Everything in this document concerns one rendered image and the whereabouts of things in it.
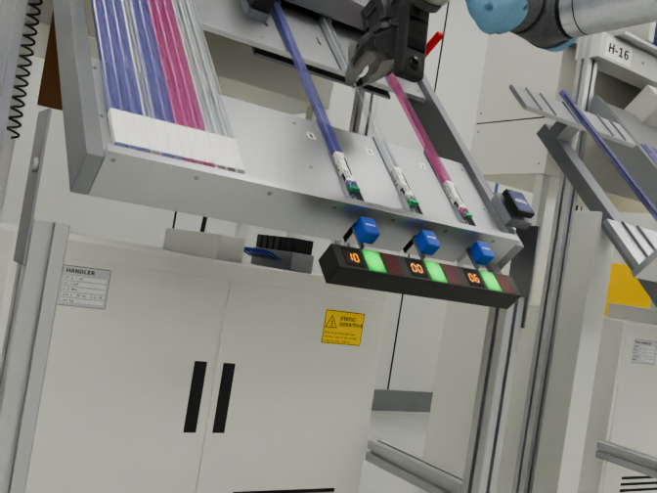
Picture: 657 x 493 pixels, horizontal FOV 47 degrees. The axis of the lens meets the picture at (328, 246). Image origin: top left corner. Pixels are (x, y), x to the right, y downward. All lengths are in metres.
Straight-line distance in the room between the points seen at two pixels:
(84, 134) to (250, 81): 0.84
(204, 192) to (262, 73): 0.80
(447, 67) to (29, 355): 3.14
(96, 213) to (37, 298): 2.04
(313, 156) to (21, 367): 0.48
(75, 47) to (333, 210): 0.38
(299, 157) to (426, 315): 2.73
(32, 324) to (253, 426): 0.58
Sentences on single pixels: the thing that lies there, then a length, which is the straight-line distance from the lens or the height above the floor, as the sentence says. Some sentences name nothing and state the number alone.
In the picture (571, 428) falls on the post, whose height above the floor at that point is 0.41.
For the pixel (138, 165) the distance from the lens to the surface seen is 0.88.
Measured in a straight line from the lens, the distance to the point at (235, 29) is 1.27.
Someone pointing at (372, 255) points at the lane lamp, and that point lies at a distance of 1.00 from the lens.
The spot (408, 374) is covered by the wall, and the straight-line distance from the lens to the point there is 3.73.
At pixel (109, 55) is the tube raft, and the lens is 1.03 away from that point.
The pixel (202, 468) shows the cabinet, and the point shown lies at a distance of 1.33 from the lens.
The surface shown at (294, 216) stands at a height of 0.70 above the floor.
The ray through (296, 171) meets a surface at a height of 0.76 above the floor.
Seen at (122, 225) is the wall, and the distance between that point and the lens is 2.94.
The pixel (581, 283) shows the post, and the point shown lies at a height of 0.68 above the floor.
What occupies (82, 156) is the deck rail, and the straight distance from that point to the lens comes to 0.87.
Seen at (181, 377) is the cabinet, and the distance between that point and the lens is 1.27.
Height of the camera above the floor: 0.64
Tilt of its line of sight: 1 degrees up
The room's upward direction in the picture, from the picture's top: 9 degrees clockwise
